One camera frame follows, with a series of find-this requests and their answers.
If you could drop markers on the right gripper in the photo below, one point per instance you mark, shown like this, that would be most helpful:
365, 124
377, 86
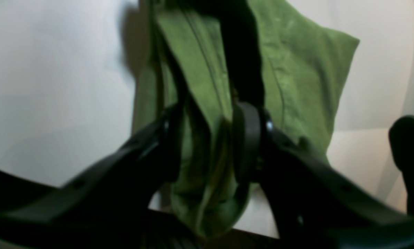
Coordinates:
401, 140

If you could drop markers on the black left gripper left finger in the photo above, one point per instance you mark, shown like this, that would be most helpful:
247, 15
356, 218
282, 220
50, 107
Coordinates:
104, 206

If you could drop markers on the green t-shirt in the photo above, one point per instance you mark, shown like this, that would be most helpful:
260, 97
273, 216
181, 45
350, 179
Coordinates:
210, 54

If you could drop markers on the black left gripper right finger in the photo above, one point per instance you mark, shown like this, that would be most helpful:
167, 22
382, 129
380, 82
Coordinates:
314, 207

